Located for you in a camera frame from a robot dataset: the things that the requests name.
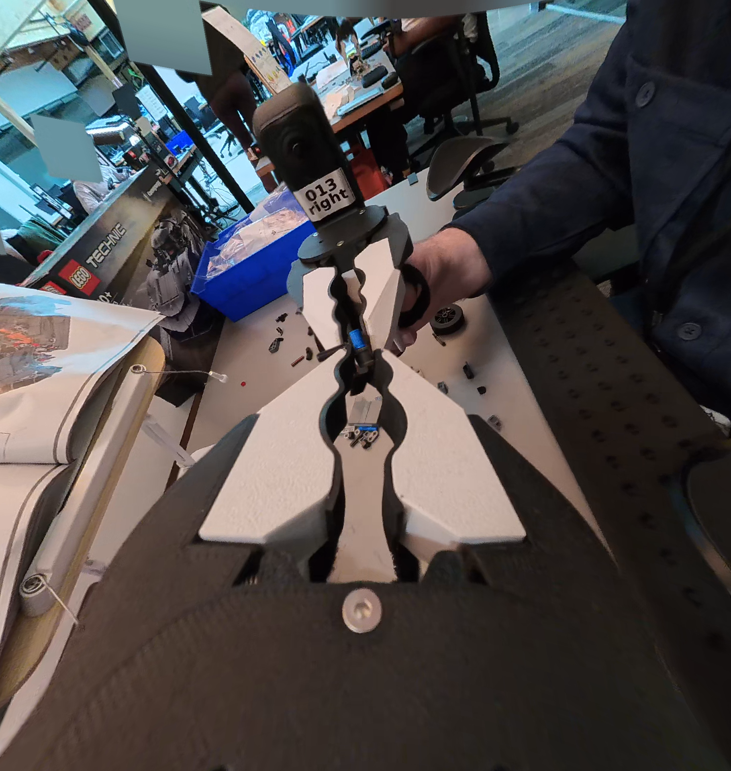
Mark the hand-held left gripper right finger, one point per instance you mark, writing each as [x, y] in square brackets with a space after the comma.
[456, 482]

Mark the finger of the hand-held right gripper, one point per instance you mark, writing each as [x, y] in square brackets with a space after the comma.
[386, 289]
[317, 301]

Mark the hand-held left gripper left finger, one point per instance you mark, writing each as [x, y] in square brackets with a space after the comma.
[269, 482]

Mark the blue and black lego connector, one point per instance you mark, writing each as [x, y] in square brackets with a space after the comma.
[358, 340]

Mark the lego instruction booklet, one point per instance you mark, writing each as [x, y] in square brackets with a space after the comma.
[70, 391]

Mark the person's right forearm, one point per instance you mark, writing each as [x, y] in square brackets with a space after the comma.
[522, 235]

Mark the black lego wheel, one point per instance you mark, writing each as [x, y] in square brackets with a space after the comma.
[447, 319]

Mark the scattered loose lego pieces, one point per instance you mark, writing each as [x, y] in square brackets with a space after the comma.
[359, 435]

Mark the lego set box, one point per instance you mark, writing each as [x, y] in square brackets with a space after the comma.
[100, 259]

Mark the person's right hand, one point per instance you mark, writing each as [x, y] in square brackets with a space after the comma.
[456, 265]

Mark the blue storage bin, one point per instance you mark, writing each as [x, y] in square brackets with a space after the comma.
[245, 295]

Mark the clear plastic bags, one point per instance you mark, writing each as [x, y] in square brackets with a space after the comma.
[263, 235]

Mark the grey mesh chair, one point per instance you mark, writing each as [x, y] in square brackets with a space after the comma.
[462, 162]

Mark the white book stand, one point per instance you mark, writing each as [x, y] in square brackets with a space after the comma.
[130, 421]

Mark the black perforated mat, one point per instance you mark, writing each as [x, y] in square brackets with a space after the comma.
[582, 391]

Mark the black office chair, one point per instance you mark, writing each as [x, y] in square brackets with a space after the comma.
[486, 60]

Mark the person's navy jacket torso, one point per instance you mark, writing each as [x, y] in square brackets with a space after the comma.
[691, 180]

